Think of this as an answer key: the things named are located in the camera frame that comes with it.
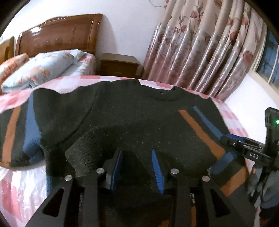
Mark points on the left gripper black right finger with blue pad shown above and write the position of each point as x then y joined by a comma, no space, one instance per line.
195,201

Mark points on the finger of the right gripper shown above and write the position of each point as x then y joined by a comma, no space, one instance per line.
256,155
239,143

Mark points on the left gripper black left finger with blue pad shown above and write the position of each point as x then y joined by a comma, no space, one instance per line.
78,201

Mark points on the black striped knit sweater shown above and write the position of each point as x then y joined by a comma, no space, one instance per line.
75,133

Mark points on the pink checkered bed sheet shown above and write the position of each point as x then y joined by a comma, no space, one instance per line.
24,188

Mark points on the window with metal bars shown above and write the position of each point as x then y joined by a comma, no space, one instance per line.
268,67

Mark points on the floral pink beige curtain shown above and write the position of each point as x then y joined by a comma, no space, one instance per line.
205,46

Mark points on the dark brown wooden nightstand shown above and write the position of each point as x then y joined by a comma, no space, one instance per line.
119,65

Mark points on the light blue floral folded quilt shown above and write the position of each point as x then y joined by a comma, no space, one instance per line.
47,66

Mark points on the orange floral pillow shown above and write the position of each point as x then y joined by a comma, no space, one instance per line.
11,65

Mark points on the brown wooden headboard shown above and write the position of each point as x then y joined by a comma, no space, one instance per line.
61,33
7,49

